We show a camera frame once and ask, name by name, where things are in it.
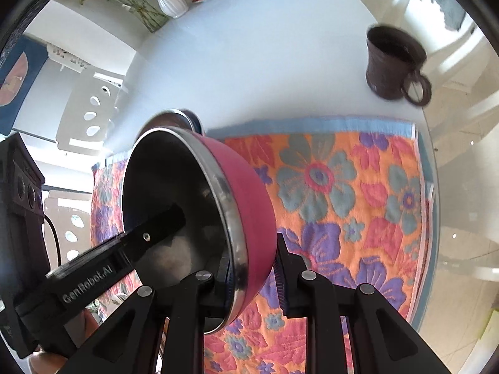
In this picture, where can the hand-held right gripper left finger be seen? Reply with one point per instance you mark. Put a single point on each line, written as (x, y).
(195, 292)

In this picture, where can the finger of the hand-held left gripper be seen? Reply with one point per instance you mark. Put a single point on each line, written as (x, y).
(156, 230)

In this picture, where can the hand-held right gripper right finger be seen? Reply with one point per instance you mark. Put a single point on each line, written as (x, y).
(281, 280)

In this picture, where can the pink steel bowl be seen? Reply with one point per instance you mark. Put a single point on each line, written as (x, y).
(241, 187)

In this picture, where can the person's left hand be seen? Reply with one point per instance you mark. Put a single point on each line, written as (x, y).
(90, 319)

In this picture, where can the white chair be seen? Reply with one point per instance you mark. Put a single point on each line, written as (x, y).
(429, 27)
(78, 124)
(58, 218)

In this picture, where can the orange floral table mat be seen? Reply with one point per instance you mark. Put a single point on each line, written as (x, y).
(331, 187)

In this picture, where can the blue steel bowl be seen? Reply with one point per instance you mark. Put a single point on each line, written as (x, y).
(187, 117)

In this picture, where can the white ceramic vase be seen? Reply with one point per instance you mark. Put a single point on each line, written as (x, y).
(171, 2)

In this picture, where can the dark brown mug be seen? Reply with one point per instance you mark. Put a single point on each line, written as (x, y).
(390, 66)

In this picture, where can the blue wall hanging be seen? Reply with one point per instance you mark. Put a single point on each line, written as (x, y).
(23, 97)

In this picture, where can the white wall rack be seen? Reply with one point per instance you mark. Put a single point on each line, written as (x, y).
(70, 56)

